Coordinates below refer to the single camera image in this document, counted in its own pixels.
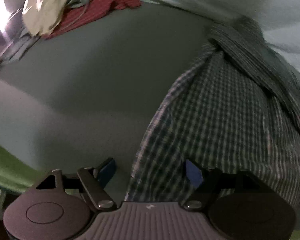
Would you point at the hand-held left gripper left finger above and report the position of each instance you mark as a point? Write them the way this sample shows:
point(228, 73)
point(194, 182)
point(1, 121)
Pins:
point(107, 173)

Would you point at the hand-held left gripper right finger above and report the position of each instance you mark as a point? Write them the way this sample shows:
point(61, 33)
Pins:
point(193, 175)

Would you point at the blue white checked shirt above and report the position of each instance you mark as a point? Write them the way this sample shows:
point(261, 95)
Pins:
point(215, 117)

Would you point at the green cloth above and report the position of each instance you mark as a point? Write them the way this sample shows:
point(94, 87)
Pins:
point(5, 165)

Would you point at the red garment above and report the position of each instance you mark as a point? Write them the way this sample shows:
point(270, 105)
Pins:
point(90, 12)

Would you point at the cream garment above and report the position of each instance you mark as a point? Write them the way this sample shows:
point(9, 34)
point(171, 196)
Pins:
point(47, 7)

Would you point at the carrot printed white bed sheet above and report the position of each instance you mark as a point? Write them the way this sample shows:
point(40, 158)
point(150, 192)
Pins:
point(240, 0)

